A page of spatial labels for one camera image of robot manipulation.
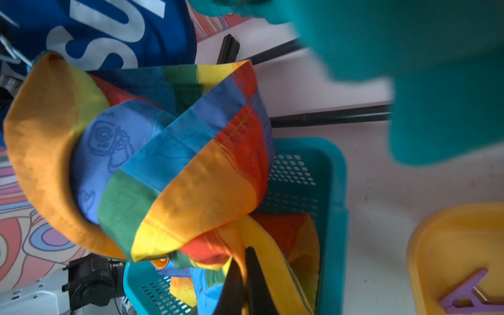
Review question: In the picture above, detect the teal plastic basket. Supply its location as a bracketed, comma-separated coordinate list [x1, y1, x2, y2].
[123, 138, 349, 314]

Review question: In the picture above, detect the black clothes rack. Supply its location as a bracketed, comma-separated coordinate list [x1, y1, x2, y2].
[217, 34, 392, 128]

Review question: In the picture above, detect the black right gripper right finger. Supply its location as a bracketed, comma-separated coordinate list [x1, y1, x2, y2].
[245, 247, 279, 315]

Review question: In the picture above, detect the teal green jacket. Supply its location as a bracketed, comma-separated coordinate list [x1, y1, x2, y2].
[191, 1, 503, 166]

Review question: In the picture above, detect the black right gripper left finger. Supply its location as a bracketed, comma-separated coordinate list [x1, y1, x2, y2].
[213, 260, 244, 315]

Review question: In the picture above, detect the rainbow patchwork jacket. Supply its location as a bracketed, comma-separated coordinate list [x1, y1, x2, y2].
[3, 52, 320, 314]

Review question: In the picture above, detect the blue white red jacket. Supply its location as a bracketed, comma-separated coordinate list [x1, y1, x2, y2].
[1, 1, 197, 76]

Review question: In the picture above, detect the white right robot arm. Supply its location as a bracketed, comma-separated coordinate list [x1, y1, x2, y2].
[1, 249, 278, 314]

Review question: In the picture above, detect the purple clothespin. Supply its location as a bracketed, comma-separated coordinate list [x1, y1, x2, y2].
[438, 267, 503, 314]

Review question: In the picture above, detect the yellow plastic tray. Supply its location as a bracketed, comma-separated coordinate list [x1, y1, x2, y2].
[408, 202, 503, 314]

